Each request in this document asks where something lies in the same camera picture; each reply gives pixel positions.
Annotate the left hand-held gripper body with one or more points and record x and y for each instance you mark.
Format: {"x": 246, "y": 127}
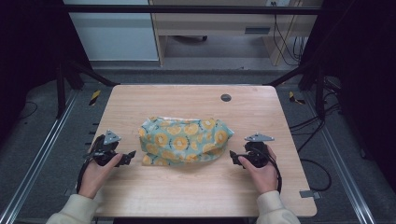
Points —
{"x": 106, "y": 146}

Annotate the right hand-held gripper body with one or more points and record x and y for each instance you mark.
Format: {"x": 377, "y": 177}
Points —
{"x": 257, "y": 151}

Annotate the green cloth with yellow flowers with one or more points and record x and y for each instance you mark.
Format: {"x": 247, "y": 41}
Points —
{"x": 183, "y": 141}

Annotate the person's right hand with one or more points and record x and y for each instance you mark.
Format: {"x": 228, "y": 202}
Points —
{"x": 263, "y": 177}

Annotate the person's left hand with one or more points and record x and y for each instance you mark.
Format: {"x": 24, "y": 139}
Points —
{"x": 96, "y": 175}

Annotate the yellow and black tape strip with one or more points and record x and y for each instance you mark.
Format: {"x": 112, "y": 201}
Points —
{"x": 95, "y": 97}
{"x": 293, "y": 98}

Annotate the grey round table grommet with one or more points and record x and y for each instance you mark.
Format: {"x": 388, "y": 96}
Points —
{"x": 226, "y": 97}

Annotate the black metal stand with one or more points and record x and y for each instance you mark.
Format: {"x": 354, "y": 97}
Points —
{"x": 62, "y": 90}
{"x": 319, "y": 90}

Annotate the white cabinet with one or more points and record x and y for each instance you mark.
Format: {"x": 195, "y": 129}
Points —
{"x": 115, "y": 37}

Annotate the dark curtain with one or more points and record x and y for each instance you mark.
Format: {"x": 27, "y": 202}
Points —
{"x": 28, "y": 46}
{"x": 364, "y": 77}

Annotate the aluminium floor rail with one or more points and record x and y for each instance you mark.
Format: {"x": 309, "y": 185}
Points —
{"x": 342, "y": 174}
{"x": 37, "y": 155}

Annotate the black horizontal frame bar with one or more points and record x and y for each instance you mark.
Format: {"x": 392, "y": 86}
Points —
{"x": 186, "y": 9}

